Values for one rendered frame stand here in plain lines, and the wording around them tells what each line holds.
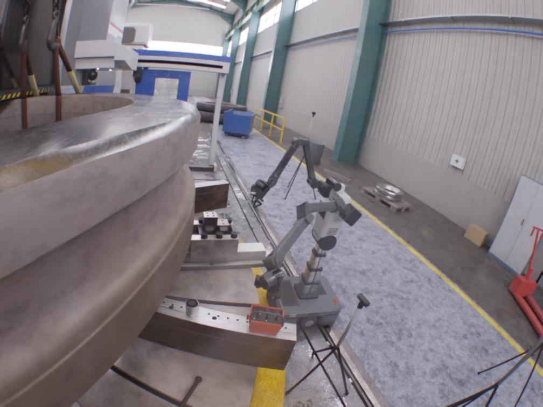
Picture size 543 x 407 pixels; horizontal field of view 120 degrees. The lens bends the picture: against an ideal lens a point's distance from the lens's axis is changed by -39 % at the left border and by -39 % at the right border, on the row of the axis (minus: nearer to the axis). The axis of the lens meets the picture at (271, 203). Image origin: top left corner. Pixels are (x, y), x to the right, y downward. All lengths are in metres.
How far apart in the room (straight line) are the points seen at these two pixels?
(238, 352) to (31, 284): 1.29
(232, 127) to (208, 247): 8.70
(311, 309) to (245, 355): 0.90
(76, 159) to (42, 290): 0.49
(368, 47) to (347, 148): 4.08
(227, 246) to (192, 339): 0.99
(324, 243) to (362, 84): 8.57
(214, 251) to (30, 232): 1.89
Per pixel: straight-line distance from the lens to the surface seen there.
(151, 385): 1.83
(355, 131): 10.25
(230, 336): 1.64
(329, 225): 2.04
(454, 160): 7.60
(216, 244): 2.36
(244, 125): 10.67
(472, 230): 6.82
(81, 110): 4.25
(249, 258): 2.64
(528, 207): 6.33
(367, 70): 10.35
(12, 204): 0.72
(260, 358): 1.80
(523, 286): 5.43
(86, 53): 5.06
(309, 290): 2.49
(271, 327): 1.52
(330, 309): 2.52
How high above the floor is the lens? 1.95
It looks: 24 degrees down
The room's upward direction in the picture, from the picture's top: 11 degrees clockwise
